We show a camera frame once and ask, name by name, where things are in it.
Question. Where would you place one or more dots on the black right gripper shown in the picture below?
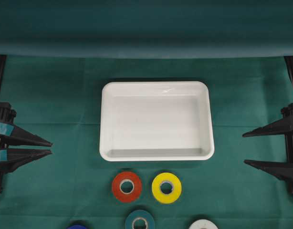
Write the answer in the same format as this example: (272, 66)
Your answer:
(284, 126)

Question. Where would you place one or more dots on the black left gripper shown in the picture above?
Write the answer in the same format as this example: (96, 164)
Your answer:
(12, 135)

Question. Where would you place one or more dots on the white tape roll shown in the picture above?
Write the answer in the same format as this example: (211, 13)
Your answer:
(203, 224)

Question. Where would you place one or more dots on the yellow tape roll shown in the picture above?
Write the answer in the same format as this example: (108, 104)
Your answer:
(175, 183)

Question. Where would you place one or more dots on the red tape roll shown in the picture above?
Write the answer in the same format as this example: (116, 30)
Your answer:
(131, 196)

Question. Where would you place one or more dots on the green tape roll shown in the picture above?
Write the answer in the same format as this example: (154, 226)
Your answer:
(140, 215)

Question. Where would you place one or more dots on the blue tape roll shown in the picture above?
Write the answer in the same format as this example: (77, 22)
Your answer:
(77, 226)

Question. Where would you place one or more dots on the green table cloth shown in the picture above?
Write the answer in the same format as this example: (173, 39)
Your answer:
(60, 55)

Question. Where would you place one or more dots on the white rectangular plastic tray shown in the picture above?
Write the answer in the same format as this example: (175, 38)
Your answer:
(156, 121)

